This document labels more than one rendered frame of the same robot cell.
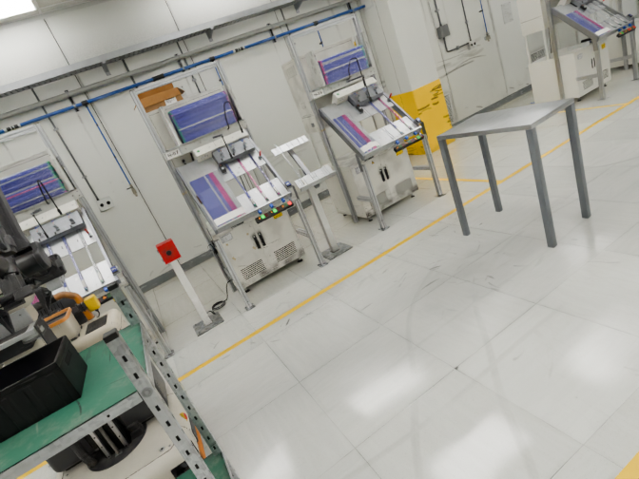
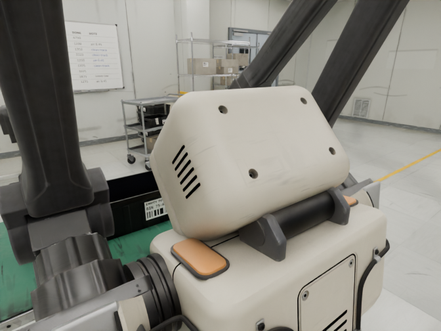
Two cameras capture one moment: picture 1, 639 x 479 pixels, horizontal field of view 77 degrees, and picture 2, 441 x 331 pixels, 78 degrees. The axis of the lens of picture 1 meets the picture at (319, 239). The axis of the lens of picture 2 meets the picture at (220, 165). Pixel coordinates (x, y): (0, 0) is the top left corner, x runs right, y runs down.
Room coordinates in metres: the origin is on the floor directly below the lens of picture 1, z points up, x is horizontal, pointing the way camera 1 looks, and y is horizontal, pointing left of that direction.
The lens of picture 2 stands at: (1.70, 1.03, 1.41)
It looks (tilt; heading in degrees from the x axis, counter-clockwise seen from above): 20 degrees down; 164
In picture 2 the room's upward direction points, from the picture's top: straight up
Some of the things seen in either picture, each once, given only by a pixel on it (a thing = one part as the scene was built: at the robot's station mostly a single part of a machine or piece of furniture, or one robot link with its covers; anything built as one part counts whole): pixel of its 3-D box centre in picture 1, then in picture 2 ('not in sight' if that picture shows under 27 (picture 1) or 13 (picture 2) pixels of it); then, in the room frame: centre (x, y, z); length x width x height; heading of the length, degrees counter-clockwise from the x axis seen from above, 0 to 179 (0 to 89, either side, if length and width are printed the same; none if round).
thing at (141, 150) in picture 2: not in sight; (158, 129); (-2.48, 1.26, 0.50); 0.90 x 0.54 x 1.00; 125
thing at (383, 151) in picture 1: (369, 149); not in sight; (4.11, -0.82, 0.65); 1.01 x 0.73 x 1.29; 20
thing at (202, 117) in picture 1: (203, 117); not in sight; (3.67, 0.52, 1.52); 0.51 x 0.13 x 0.27; 110
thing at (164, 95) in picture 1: (170, 92); not in sight; (3.91, 0.72, 1.82); 0.68 x 0.30 x 0.20; 110
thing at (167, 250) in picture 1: (186, 284); not in sight; (3.08, 1.13, 0.39); 0.24 x 0.24 x 0.78; 20
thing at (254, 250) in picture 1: (252, 242); not in sight; (3.76, 0.61, 0.31); 0.70 x 0.65 x 0.62; 110
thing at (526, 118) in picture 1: (512, 175); not in sight; (2.58, -1.39, 0.40); 0.70 x 0.45 x 0.80; 25
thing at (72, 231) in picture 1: (80, 293); not in sight; (3.09, 1.90, 0.66); 1.01 x 0.73 x 1.31; 20
